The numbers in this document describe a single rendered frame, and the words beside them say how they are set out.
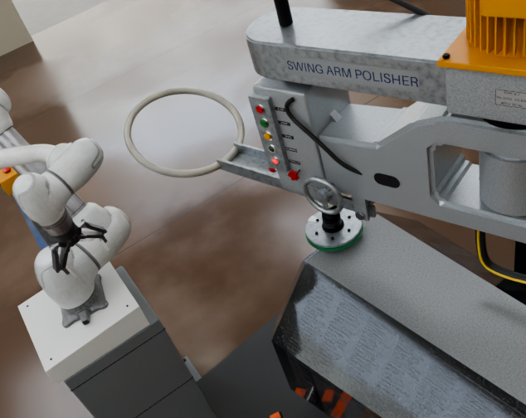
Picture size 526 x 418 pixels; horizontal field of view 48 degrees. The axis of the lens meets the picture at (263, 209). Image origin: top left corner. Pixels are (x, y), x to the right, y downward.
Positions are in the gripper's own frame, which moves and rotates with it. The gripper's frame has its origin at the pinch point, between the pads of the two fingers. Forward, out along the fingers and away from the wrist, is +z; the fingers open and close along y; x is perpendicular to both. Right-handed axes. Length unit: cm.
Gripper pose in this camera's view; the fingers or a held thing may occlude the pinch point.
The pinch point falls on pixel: (90, 260)
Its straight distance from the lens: 202.2
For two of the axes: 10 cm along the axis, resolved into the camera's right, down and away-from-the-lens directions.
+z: 2.2, 6.0, 7.7
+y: -7.1, 6.4, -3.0
